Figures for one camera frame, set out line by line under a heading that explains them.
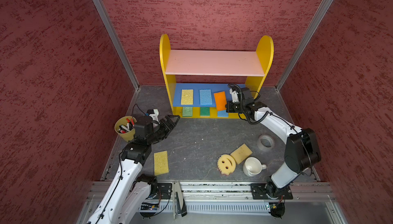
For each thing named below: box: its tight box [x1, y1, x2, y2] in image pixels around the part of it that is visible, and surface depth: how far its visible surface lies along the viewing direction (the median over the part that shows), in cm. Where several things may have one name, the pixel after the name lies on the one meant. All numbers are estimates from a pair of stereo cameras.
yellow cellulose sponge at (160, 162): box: [153, 150, 169, 176], surface depth 85 cm
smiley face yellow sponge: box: [216, 153, 237, 176], surface depth 82 cm
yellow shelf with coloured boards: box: [159, 33, 275, 119], surface depth 82 cm
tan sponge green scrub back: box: [200, 106, 210, 117], surface depth 105 cm
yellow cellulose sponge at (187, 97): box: [181, 88, 194, 105], surface depth 97 cm
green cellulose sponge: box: [182, 106, 193, 117], surface depth 105 cm
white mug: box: [243, 156, 267, 177], surface depth 78 cm
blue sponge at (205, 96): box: [199, 88, 213, 105], surface depth 97 cm
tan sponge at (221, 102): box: [213, 91, 227, 112], surface depth 93 cm
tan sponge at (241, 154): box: [229, 143, 253, 166], surface depth 87 cm
